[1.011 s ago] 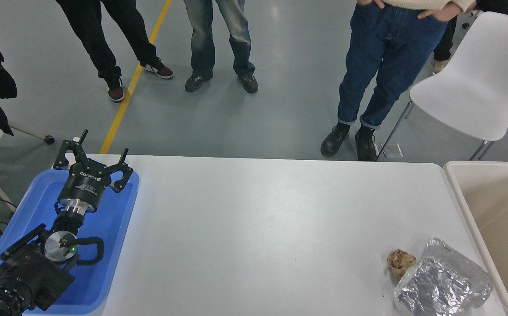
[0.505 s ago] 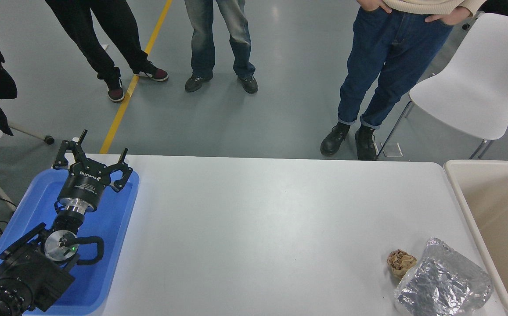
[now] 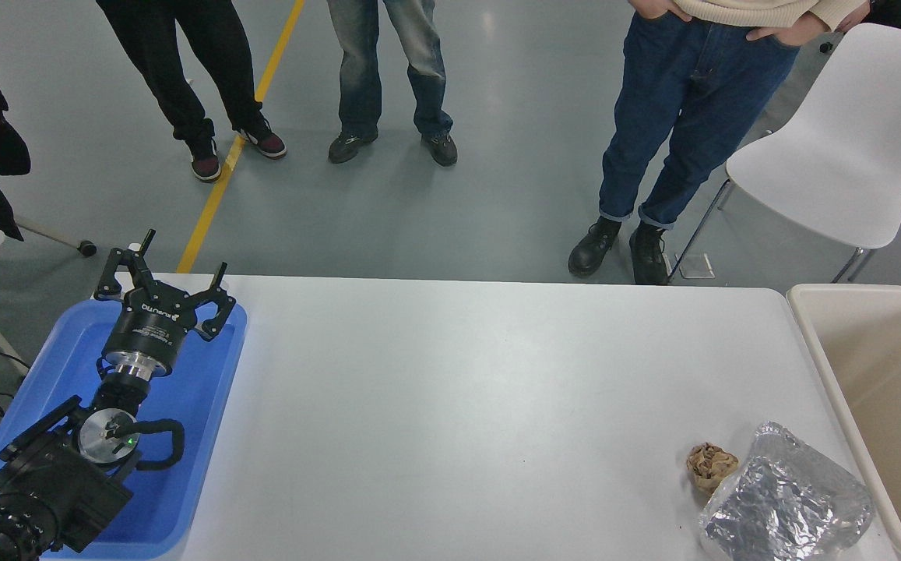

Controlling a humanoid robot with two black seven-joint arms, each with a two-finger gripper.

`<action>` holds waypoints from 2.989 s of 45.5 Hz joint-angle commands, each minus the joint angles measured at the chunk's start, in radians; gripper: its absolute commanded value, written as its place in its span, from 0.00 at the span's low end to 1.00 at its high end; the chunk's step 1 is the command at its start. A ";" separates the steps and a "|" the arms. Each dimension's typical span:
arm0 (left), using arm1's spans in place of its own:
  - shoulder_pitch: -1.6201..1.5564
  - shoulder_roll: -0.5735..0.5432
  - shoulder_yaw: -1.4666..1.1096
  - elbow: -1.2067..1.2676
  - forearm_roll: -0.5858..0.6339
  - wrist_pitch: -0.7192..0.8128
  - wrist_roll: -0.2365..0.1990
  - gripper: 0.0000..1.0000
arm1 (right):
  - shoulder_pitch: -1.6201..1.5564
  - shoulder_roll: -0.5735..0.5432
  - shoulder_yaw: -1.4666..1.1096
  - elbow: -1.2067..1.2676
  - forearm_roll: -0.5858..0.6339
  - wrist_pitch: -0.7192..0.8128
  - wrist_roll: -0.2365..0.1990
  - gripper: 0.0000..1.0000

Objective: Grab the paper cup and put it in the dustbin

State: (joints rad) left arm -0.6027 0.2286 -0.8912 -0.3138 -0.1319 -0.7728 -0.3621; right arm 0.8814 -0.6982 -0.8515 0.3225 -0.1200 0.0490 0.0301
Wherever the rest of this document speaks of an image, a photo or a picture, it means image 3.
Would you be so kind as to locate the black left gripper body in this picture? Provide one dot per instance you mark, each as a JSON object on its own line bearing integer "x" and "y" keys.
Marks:
{"x": 146, "y": 331}

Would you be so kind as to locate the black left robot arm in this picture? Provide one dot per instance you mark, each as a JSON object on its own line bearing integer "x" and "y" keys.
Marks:
{"x": 53, "y": 483}

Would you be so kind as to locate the person's right hand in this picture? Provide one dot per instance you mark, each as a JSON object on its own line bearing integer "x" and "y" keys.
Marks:
{"x": 656, "y": 8}

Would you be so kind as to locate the person's left hand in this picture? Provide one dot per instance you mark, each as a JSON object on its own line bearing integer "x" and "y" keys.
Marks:
{"x": 777, "y": 33}

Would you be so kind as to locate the grey chair with caster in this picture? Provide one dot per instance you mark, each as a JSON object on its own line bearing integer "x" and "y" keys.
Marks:
{"x": 87, "y": 248}

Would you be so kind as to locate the blue plastic tray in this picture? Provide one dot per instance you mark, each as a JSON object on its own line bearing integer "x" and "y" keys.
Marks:
{"x": 201, "y": 405}

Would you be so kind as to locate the square floor plate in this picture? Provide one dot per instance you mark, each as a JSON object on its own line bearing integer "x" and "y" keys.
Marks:
{"x": 698, "y": 266}

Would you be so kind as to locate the crumpled tan paper ball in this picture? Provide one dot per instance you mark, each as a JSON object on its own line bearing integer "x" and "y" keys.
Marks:
{"x": 711, "y": 466}

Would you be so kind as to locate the crumpled silver foil tray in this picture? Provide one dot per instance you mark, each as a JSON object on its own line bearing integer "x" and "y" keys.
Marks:
{"x": 785, "y": 502}

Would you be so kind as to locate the white plastic chair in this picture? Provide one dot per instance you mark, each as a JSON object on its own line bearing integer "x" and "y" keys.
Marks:
{"x": 847, "y": 140}

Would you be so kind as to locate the large pale bin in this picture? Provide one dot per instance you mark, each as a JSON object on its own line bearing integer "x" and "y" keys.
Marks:
{"x": 886, "y": 389}

